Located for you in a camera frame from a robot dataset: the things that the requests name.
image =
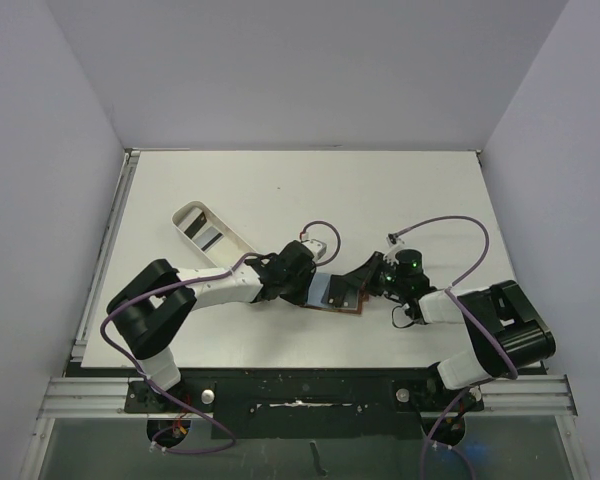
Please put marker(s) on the brown leather card holder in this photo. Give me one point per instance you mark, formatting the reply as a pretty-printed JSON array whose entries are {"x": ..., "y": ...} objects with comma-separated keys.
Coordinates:
[{"x": 315, "y": 298}]

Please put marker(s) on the striped card in tray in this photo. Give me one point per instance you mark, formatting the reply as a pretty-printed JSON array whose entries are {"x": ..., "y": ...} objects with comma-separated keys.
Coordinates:
[{"x": 201, "y": 231}]

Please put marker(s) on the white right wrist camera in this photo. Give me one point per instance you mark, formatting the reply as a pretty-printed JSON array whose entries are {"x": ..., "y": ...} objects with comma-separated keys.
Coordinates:
[{"x": 395, "y": 244}]

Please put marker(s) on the aluminium front rail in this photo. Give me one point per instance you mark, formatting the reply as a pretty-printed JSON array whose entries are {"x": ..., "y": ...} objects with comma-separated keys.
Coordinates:
[{"x": 105, "y": 398}]

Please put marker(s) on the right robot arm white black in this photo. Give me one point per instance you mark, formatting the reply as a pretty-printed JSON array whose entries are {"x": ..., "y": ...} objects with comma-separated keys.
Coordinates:
[{"x": 505, "y": 330}]

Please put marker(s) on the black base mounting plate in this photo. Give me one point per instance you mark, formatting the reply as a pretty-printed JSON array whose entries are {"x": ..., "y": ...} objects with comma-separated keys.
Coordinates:
[{"x": 332, "y": 403}]

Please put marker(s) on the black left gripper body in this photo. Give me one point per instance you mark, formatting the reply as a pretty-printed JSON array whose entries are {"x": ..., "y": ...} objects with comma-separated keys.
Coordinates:
[{"x": 296, "y": 287}]

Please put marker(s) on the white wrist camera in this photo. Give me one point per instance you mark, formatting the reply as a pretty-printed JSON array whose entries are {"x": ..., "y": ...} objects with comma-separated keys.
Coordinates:
[
  {"x": 317, "y": 249},
  {"x": 395, "y": 244}
]

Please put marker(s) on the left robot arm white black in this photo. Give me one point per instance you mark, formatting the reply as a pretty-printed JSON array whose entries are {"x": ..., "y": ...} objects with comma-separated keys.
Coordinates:
[{"x": 145, "y": 317}]

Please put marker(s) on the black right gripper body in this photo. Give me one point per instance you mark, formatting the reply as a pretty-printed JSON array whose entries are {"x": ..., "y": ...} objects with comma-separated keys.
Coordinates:
[{"x": 376, "y": 272}]

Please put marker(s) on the aluminium rail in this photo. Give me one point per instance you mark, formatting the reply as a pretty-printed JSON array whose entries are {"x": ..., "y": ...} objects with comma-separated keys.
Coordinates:
[
  {"x": 124, "y": 183},
  {"x": 105, "y": 398}
]

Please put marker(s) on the aluminium left side rail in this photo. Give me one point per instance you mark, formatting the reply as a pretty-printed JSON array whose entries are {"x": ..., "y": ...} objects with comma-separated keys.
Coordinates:
[{"x": 124, "y": 183}]

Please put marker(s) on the white oblong plastic tray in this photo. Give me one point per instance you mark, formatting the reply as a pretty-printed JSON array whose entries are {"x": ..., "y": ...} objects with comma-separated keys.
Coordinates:
[{"x": 225, "y": 252}]

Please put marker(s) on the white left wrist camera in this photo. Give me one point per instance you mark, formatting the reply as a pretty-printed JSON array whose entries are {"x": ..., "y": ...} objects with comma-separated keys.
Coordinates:
[{"x": 317, "y": 249}]

